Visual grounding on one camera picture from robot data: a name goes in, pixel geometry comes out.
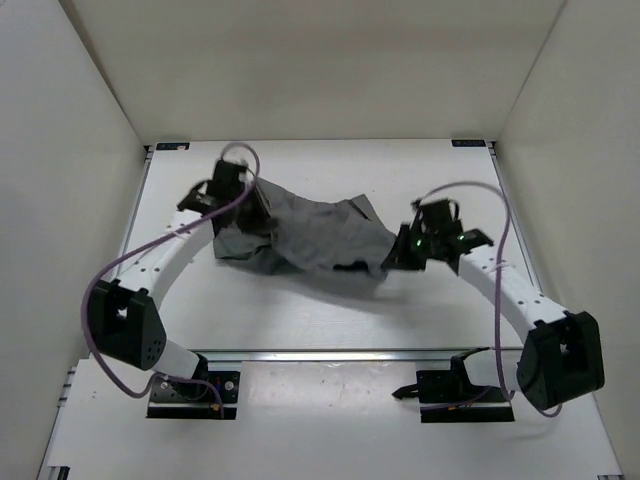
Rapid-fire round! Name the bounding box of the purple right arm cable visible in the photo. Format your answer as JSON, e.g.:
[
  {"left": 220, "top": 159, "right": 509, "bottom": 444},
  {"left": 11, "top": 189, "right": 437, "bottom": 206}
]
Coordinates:
[{"left": 424, "top": 182, "right": 564, "bottom": 417}]

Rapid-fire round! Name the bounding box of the aluminium table edge rail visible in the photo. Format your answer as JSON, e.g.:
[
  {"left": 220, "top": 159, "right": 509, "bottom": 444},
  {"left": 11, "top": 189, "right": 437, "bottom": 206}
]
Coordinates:
[{"left": 204, "top": 345, "right": 521, "bottom": 365}]

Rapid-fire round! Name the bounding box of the left blue corner label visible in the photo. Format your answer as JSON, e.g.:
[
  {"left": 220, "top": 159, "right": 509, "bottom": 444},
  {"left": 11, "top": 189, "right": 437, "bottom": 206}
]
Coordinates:
[{"left": 155, "top": 142, "right": 190, "bottom": 151}]

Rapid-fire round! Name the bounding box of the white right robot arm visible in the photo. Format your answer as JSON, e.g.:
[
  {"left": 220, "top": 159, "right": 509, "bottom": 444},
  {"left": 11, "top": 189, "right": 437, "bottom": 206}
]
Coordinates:
[{"left": 385, "top": 199, "right": 605, "bottom": 411}]

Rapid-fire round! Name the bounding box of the blue corner label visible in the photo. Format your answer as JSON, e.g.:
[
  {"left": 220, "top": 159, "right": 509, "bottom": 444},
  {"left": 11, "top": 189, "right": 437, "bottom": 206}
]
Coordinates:
[
  {"left": 451, "top": 139, "right": 486, "bottom": 148},
  {"left": 155, "top": 142, "right": 190, "bottom": 151}
]

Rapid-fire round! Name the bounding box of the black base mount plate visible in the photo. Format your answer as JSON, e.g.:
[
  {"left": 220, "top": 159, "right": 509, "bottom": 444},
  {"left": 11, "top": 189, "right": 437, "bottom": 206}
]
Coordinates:
[
  {"left": 392, "top": 347, "right": 515, "bottom": 424},
  {"left": 146, "top": 362, "right": 241, "bottom": 421}
]

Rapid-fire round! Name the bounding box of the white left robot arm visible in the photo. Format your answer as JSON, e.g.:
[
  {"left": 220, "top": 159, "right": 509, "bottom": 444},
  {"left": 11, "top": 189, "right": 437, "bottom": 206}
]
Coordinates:
[{"left": 81, "top": 158, "right": 260, "bottom": 398}]

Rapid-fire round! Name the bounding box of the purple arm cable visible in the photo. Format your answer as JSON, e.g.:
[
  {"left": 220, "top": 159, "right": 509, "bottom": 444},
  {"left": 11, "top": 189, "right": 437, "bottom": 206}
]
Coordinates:
[
  {"left": 84, "top": 142, "right": 264, "bottom": 401},
  {"left": 424, "top": 182, "right": 564, "bottom": 417}
]

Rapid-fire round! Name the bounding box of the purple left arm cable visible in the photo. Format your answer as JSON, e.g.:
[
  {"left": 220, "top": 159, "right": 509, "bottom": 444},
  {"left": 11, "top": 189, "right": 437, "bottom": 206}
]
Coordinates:
[{"left": 84, "top": 142, "right": 264, "bottom": 401}]

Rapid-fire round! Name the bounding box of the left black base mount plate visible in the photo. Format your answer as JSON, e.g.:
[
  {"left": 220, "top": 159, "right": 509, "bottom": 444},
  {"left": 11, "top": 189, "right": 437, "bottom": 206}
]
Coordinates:
[{"left": 146, "top": 362, "right": 241, "bottom": 421}]

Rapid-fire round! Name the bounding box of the grey pleated skirt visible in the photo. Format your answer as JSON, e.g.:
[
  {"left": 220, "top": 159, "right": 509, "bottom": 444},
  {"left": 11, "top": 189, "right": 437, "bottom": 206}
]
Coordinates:
[{"left": 213, "top": 179, "right": 396, "bottom": 283}]

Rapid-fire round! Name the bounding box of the right blue corner label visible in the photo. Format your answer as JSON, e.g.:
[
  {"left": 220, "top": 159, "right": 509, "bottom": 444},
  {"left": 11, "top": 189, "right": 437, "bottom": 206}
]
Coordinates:
[{"left": 451, "top": 139, "right": 486, "bottom": 148}]

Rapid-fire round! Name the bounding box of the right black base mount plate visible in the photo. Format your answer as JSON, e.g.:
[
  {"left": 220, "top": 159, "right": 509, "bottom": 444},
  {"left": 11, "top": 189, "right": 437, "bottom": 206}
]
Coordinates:
[{"left": 392, "top": 347, "right": 515, "bottom": 424}]

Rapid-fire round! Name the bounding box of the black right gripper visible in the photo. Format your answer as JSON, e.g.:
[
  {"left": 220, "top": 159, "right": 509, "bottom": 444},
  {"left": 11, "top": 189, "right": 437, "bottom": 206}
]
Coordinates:
[{"left": 382, "top": 223, "right": 439, "bottom": 273}]

